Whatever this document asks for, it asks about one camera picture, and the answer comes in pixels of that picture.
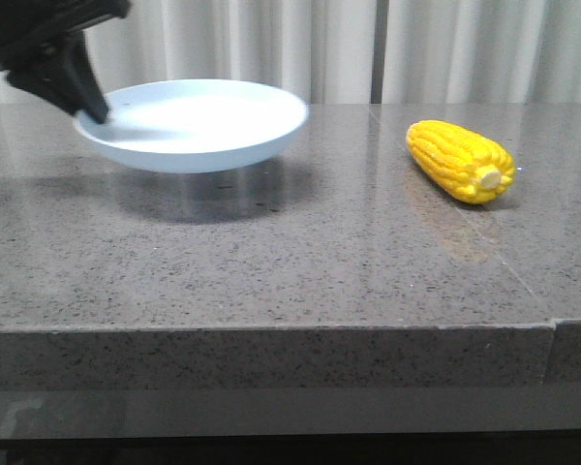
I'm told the light blue round plate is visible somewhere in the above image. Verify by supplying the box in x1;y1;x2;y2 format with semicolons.
74;78;309;173

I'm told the yellow corn cob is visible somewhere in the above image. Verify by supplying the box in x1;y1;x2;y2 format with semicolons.
406;120;516;204

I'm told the white pleated curtain left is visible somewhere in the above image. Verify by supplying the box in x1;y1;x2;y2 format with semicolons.
0;0;378;105

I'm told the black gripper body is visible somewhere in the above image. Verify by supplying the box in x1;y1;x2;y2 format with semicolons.
0;1;131;64

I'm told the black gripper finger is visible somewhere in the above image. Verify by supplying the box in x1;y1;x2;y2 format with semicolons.
7;61;84;115
60;33;109;124

